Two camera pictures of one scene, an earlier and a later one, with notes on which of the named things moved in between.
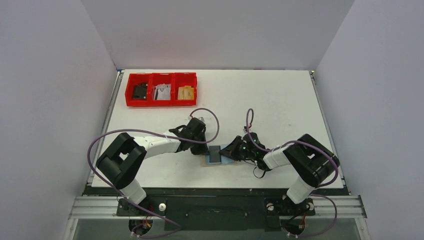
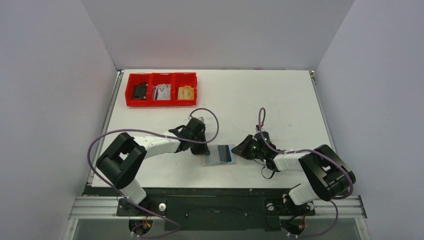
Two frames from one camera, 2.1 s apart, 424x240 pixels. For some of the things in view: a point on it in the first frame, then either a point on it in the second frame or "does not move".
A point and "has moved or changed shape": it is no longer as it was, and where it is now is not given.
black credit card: x=214 y=154 has moved or changed shape
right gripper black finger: x=232 y=150 → x=244 y=148
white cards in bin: x=162 y=92 does not move
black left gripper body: x=200 y=144 does not move
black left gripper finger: x=199 y=148 does not move
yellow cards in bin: x=185 y=93 does not move
